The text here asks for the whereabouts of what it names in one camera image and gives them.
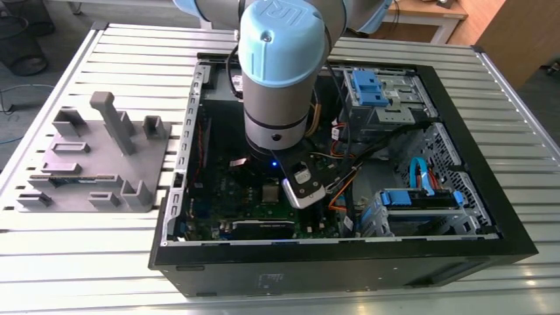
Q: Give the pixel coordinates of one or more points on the silver CPU green edge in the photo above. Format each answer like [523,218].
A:
[270,192]

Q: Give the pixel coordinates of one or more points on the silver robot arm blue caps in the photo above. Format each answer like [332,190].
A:
[275,98]

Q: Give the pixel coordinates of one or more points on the green motherboard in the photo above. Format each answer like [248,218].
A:
[236,203]

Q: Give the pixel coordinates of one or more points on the grey power supply unit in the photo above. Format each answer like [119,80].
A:
[223,115]

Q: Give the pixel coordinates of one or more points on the black graphics card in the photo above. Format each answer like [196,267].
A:
[263,229]

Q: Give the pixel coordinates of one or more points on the hard disk in blue carrier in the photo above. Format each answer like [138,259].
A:
[398,198]

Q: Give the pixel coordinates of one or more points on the silver disk bay cage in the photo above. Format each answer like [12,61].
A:
[420,215]
[394,115]

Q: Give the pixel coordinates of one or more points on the blue disk carrier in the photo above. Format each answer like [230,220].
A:
[370,88]

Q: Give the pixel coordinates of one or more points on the black PC case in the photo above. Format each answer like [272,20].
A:
[306,272]

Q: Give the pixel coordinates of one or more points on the grey parts rack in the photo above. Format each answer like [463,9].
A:
[100,164]

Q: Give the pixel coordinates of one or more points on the white metal desk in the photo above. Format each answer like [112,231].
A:
[204,25]

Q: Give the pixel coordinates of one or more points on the wooden desk white legs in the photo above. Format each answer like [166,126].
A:
[420,10]

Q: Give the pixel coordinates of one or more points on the brown wooden cabinet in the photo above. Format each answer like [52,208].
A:
[524,33]

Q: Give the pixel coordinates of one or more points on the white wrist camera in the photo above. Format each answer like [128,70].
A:
[306,193]

